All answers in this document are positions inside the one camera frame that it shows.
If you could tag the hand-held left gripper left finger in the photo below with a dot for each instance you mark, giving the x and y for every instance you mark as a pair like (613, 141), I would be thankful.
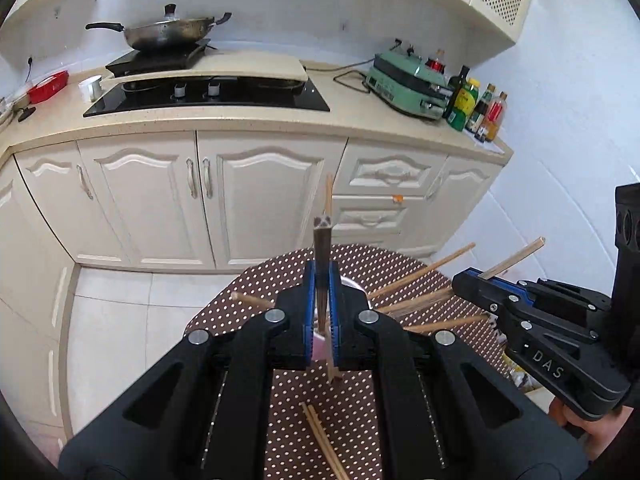
(310, 315)

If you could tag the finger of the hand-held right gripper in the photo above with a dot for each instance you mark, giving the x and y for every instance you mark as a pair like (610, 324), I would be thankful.
(565, 296)
(475, 286)

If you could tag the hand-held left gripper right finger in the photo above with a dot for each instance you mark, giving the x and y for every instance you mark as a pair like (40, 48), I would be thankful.
(335, 325)

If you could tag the pink cup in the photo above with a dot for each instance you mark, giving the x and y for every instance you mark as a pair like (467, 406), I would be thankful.
(352, 285)

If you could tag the slender bamboo chopstick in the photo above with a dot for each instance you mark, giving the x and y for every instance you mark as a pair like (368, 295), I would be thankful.
(330, 441)
(515, 256)
(320, 440)
(322, 245)

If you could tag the pile of wooden chopsticks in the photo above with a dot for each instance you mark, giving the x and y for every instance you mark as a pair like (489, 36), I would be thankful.
(415, 301)

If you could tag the person's right hand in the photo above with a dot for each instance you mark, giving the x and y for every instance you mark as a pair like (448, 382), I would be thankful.
(600, 427)

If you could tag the cream cabinet drawer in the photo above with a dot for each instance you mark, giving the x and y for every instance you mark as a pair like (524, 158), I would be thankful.
(390, 175)
(370, 216)

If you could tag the red label seasoning bottle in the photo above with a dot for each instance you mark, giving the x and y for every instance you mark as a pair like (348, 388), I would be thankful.
(494, 117)

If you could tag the dark soy sauce bottle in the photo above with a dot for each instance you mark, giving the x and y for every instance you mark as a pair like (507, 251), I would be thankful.
(481, 110)

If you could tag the green bottle yellow cap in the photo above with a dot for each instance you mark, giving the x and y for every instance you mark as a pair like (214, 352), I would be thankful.
(463, 107)

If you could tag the dark olive oil bottle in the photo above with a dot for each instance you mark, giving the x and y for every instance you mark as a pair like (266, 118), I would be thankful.
(457, 92)

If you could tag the cream base cabinets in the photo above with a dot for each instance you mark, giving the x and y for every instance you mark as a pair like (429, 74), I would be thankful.
(150, 200)

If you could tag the green electric cooker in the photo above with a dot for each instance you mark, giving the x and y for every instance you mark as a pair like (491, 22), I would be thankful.
(405, 82)

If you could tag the black glass gas stove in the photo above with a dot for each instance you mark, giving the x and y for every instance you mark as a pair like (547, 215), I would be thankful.
(250, 101)

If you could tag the red cap sauce bottle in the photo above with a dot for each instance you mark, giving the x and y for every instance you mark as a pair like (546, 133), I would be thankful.
(436, 64)

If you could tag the pale stove cover board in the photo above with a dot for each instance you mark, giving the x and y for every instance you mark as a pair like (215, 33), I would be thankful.
(250, 65)

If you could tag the black induction cooker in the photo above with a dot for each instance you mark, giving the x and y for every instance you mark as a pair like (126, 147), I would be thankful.
(150, 62)

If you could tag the steel wok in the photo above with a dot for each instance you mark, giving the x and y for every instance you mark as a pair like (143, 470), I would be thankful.
(165, 40)

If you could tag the small white cup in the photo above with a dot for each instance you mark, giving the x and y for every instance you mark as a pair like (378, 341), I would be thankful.
(91, 88)

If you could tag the glass wok lid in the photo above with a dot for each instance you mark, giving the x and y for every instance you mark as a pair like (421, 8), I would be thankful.
(170, 22)

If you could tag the red plastic basket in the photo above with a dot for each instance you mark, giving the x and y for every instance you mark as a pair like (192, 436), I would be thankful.
(47, 87)

